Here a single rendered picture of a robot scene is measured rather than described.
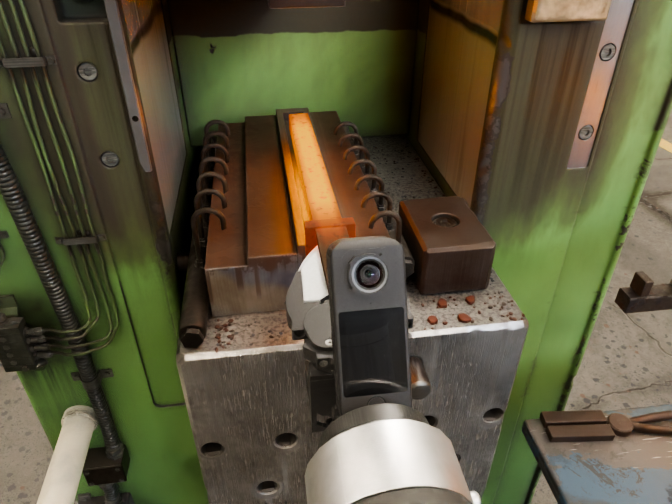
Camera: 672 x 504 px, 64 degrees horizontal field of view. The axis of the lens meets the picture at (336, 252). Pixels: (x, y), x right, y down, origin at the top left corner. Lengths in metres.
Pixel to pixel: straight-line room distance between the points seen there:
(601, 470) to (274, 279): 0.47
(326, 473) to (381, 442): 0.03
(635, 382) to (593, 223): 1.19
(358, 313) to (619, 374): 1.73
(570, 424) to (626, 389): 1.16
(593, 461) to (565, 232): 0.31
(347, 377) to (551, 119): 0.50
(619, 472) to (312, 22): 0.79
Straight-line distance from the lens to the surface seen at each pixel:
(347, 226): 0.48
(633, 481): 0.80
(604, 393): 1.93
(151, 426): 0.97
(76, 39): 0.65
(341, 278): 0.32
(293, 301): 0.41
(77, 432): 0.92
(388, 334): 0.33
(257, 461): 0.71
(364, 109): 1.02
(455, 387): 0.66
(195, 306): 0.58
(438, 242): 0.61
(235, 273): 0.58
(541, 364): 1.03
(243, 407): 0.63
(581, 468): 0.79
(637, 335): 2.19
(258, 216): 0.63
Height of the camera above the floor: 1.31
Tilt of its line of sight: 34 degrees down
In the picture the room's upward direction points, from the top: straight up
